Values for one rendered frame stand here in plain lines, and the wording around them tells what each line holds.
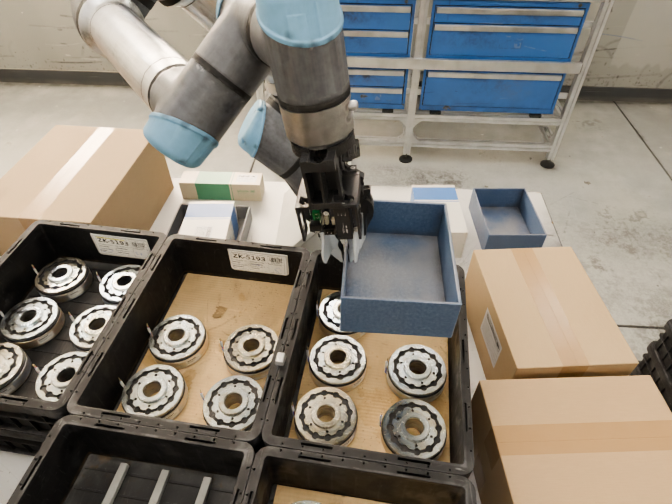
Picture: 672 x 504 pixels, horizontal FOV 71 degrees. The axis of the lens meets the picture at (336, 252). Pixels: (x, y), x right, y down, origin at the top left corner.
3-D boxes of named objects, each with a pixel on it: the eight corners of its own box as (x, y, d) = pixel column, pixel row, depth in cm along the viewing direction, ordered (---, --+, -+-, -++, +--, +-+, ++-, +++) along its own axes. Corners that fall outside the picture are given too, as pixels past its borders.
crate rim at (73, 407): (172, 241, 100) (169, 232, 98) (312, 256, 97) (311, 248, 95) (67, 420, 72) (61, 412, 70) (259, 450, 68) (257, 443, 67)
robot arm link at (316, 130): (285, 82, 52) (358, 75, 51) (293, 120, 55) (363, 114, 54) (272, 116, 47) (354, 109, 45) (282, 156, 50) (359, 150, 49)
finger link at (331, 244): (319, 285, 65) (308, 235, 58) (323, 255, 69) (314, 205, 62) (341, 285, 64) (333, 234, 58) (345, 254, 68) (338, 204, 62)
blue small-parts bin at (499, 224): (468, 207, 141) (472, 187, 136) (518, 207, 141) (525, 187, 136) (483, 254, 126) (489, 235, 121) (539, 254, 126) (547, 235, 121)
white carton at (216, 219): (196, 226, 134) (189, 201, 127) (239, 226, 134) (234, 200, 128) (180, 278, 120) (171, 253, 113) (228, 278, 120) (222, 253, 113)
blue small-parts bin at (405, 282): (347, 231, 78) (348, 197, 73) (439, 236, 77) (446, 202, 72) (339, 331, 64) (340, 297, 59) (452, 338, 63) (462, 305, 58)
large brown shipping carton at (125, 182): (82, 181, 150) (55, 124, 136) (174, 187, 147) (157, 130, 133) (6, 274, 121) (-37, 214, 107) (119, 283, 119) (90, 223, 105)
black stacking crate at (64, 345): (59, 258, 110) (37, 221, 102) (181, 272, 106) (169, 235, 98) (-71, 419, 82) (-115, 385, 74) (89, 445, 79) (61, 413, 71)
